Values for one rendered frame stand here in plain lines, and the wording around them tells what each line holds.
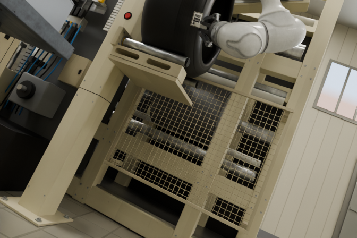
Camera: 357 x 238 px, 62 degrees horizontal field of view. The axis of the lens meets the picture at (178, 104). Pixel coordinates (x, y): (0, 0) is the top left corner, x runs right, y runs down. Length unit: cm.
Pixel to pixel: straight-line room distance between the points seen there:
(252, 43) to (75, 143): 96
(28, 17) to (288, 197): 452
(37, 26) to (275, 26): 68
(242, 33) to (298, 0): 114
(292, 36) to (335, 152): 418
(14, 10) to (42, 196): 103
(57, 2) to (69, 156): 85
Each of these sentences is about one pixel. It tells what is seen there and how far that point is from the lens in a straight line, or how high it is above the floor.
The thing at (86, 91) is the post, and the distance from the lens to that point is 154.
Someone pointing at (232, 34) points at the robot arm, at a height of 89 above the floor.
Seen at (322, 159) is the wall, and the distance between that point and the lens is 505.
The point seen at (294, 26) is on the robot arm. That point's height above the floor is 102.
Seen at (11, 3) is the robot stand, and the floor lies 62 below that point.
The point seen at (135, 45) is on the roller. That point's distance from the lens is 144.
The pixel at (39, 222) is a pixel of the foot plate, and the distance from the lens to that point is 149.
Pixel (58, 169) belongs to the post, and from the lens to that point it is 152.
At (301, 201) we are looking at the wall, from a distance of 494.
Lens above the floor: 48
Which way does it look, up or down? 10 degrees up
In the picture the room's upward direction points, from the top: 25 degrees clockwise
